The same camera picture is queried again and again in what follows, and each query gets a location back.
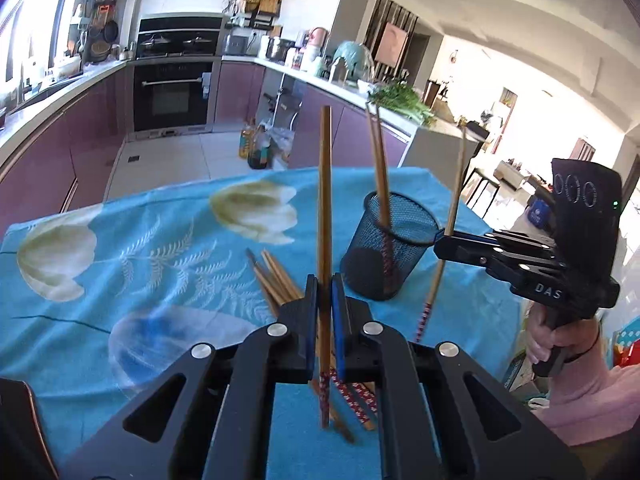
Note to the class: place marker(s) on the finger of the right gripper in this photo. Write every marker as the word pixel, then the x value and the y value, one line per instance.
pixel 480 252

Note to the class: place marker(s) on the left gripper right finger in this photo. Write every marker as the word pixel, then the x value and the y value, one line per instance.
pixel 440 414

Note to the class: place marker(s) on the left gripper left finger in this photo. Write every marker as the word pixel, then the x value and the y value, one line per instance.
pixel 208 415

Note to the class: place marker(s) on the dark wooden chopstick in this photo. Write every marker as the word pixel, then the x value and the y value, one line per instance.
pixel 275 298

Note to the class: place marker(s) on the pink sleeve forearm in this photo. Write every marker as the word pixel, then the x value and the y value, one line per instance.
pixel 589 402

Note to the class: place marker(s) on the purple kitchen cabinets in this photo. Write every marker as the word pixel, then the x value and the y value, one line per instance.
pixel 59 155

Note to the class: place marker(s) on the kitchen window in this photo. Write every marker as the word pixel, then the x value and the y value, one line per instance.
pixel 28 28

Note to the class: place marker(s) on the person's right hand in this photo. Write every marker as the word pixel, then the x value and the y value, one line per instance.
pixel 576 338

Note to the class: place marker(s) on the black mesh utensil holder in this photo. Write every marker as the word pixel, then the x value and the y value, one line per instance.
pixel 380 258

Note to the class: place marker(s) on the blue floral tablecloth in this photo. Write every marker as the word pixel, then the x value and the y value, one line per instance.
pixel 97 302

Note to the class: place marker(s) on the wooden chair back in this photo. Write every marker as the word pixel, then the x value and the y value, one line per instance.
pixel 24 451

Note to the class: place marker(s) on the green leafy vegetables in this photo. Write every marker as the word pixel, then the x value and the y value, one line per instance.
pixel 401 99

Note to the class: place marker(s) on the mint green appliance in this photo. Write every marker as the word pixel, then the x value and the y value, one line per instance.
pixel 358 59

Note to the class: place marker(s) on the cooking oil bottle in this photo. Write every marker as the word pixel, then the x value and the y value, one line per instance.
pixel 254 145

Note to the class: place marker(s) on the pink kettle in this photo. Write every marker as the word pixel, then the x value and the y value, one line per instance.
pixel 317 40

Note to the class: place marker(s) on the steel cooking pot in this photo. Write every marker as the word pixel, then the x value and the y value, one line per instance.
pixel 277 49

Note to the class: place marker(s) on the black built-in oven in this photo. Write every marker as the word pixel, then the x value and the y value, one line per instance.
pixel 171 95

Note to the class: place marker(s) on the silver toaster box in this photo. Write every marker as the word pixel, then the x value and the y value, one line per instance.
pixel 235 45

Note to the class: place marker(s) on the black range hood stove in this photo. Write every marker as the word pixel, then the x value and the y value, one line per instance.
pixel 160 36

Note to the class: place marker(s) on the black camera housing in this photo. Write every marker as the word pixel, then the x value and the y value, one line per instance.
pixel 587 199

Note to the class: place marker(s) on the black wall spice rack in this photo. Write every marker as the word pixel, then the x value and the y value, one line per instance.
pixel 252 14

